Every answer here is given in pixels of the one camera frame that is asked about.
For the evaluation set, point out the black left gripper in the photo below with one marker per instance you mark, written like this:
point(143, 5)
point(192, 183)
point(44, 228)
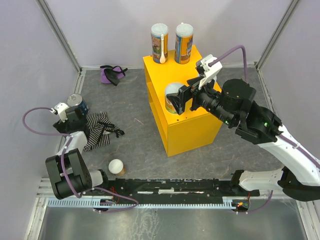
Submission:
point(188, 93)

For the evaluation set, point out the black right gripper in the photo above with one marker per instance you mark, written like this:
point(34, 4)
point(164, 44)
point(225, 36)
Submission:
point(191, 93)

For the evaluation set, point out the wide yellow label can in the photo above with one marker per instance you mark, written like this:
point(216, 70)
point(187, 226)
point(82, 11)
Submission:
point(174, 87)

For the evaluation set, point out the yellow cabinet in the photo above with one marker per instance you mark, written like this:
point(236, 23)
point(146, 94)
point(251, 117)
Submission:
point(190, 130)

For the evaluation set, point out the tall porridge can with spoon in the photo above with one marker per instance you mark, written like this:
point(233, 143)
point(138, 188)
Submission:
point(159, 42)

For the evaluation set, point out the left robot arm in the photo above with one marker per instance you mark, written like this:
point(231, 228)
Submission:
point(83, 131)

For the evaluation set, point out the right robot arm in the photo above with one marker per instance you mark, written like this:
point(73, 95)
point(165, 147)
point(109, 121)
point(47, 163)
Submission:
point(235, 106)

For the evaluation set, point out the purple black pouch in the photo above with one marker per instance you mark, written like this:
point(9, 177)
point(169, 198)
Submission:
point(111, 74)

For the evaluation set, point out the black white striped cloth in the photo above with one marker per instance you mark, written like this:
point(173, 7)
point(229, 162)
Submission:
point(99, 129)

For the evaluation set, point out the clear jar orange contents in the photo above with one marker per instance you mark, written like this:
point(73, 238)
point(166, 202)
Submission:
point(117, 167)

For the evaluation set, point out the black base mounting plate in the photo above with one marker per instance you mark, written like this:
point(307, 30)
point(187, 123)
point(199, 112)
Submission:
point(178, 191)

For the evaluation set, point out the blue tin can upper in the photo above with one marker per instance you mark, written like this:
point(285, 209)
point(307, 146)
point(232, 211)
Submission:
point(76, 100)

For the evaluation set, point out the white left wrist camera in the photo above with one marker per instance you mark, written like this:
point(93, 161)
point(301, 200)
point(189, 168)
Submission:
point(60, 110)

